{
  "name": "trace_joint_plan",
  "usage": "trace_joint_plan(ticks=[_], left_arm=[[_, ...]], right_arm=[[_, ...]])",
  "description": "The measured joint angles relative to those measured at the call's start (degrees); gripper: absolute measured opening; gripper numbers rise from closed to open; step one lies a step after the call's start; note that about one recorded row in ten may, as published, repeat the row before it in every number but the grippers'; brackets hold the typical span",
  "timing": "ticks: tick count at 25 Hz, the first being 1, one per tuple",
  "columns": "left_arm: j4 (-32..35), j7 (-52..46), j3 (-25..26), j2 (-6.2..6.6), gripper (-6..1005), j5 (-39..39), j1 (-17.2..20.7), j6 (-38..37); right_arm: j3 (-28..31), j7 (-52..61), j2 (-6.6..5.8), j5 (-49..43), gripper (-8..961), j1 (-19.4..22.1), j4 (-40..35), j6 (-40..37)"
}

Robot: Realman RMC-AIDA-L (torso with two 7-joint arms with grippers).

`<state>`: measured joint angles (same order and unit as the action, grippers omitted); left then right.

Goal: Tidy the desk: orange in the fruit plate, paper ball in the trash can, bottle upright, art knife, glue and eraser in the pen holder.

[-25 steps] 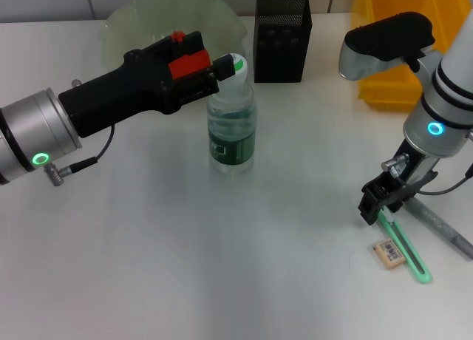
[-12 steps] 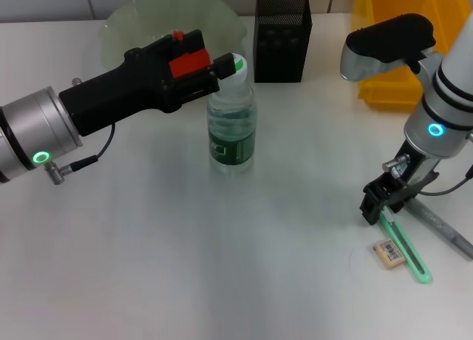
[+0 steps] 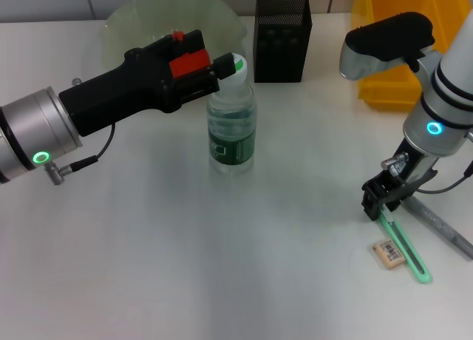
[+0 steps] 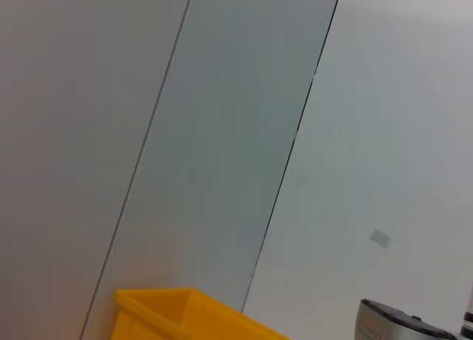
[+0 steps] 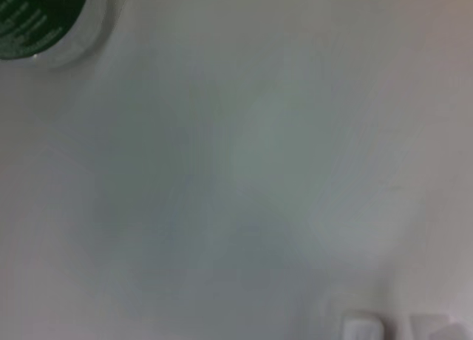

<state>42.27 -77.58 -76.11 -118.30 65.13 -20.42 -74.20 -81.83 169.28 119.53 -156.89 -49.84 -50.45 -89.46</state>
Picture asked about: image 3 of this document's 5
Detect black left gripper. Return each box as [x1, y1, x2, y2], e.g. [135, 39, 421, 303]
[58, 30, 237, 137]

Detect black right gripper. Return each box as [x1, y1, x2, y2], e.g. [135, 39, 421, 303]
[361, 139, 439, 222]

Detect beige eraser with barcode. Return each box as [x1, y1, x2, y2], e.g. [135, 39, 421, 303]
[372, 238, 405, 271]

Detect green utility knife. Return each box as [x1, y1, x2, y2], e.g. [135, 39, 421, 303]
[376, 203, 433, 285]

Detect silver grey pen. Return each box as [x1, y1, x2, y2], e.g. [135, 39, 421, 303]
[402, 197, 473, 260]

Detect clear green-label water bottle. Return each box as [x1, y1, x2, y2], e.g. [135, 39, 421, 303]
[206, 52, 258, 175]

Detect black mesh pen holder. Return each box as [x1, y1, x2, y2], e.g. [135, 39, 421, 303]
[253, 0, 313, 84]

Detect green glass fruit plate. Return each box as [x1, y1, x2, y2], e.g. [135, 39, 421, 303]
[101, 0, 248, 75]

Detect yellow plastic bin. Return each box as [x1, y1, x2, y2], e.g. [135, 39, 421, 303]
[350, 0, 473, 108]

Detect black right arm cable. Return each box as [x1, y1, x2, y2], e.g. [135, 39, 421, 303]
[382, 152, 473, 194]

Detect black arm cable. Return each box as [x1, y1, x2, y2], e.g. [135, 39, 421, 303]
[46, 123, 116, 186]
[382, 152, 473, 194]

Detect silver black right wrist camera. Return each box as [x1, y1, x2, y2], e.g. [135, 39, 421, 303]
[339, 11, 436, 81]

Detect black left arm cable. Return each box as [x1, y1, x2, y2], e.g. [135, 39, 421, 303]
[46, 123, 116, 186]

